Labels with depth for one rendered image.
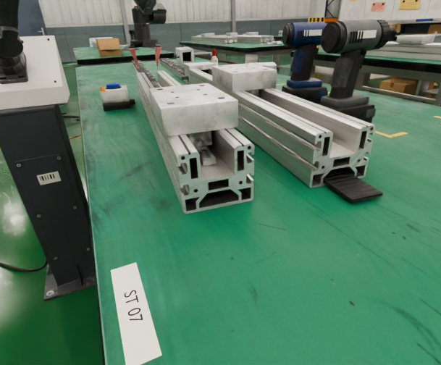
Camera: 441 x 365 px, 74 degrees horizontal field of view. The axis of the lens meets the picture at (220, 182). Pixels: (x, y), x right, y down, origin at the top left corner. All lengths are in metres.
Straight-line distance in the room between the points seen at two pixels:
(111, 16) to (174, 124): 11.74
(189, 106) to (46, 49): 0.94
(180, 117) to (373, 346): 0.33
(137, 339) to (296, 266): 0.16
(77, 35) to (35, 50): 10.73
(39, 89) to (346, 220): 1.05
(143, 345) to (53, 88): 1.03
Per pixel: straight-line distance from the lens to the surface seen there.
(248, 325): 0.27
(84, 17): 12.05
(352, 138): 0.48
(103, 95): 0.98
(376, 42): 0.74
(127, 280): 0.32
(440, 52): 2.16
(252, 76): 0.71
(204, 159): 0.41
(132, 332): 0.28
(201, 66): 1.17
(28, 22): 12.07
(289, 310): 0.28
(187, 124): 0.42
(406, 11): 3.88
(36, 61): 1.27
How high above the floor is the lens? 1.00
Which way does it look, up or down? 28 degrees down
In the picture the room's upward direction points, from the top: 2 degrees counter-clockwise
